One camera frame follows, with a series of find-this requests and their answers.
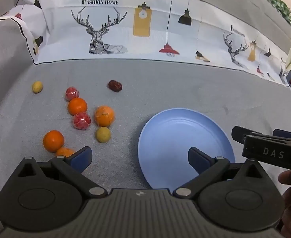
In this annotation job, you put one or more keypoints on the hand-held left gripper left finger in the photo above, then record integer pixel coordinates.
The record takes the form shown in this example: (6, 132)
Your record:
(82, 159)

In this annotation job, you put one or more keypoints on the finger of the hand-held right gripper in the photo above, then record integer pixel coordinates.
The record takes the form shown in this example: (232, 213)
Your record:
(240, 133)
(286, 133)

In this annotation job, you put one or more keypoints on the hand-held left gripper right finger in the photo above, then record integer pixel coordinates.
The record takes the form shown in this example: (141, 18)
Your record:
(197, 160)

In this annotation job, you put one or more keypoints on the orange mandarin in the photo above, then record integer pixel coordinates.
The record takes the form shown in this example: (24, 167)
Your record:
(53, 140)
(64, 151)
(77, 106)
(104, 115)

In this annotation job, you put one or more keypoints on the blue plate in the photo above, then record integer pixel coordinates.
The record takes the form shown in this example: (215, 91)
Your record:
(180, 133)

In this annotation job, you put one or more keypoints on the small yellow round fruit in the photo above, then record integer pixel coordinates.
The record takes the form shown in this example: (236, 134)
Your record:
(37, 86)
(103, 134)

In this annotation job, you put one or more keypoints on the red round fruit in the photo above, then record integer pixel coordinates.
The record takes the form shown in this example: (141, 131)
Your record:
(72, 93)
(81, 120)

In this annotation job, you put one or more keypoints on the dark red jujube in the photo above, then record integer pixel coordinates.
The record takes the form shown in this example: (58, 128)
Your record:
(115, 85)

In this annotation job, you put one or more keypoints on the green leaf patterned cloth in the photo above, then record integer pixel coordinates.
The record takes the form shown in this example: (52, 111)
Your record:
(281, 7)

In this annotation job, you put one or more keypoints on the white printed deer cloth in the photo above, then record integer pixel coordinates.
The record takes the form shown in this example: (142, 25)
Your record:
(160, 29)

